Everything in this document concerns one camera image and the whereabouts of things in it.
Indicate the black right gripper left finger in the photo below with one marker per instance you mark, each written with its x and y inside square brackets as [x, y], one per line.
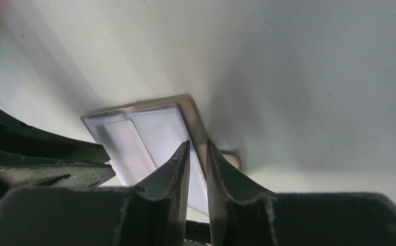
[152, 212]

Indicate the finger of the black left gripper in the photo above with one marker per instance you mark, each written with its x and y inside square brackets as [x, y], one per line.
[21, 171]
[17, 137]

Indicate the beige leather card holder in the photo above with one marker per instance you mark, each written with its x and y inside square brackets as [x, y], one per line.
[140, 137]

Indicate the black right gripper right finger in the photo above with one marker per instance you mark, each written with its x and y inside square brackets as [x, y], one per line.
[242, 212]

